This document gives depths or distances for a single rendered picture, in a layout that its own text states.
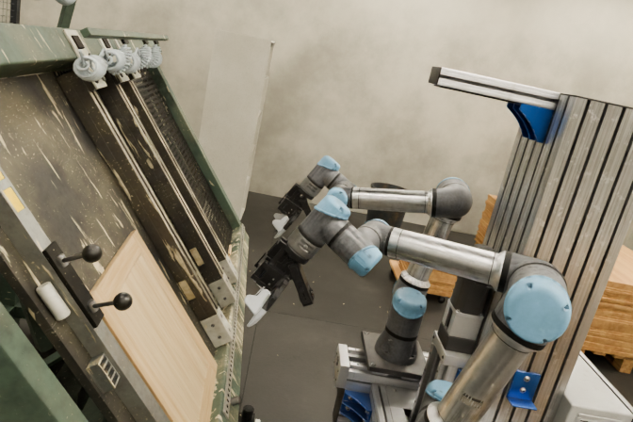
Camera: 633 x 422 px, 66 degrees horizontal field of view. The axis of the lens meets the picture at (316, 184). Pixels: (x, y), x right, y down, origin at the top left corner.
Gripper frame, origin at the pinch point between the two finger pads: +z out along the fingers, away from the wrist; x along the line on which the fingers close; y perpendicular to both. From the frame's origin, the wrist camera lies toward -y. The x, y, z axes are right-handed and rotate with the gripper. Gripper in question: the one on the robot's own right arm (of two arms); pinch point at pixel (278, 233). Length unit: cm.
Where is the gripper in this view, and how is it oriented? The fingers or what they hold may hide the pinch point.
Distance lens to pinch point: 189.1
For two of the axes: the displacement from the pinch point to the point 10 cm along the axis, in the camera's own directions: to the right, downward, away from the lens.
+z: -6.4, 7.5, 1.9
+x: 0.1, 2.6, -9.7
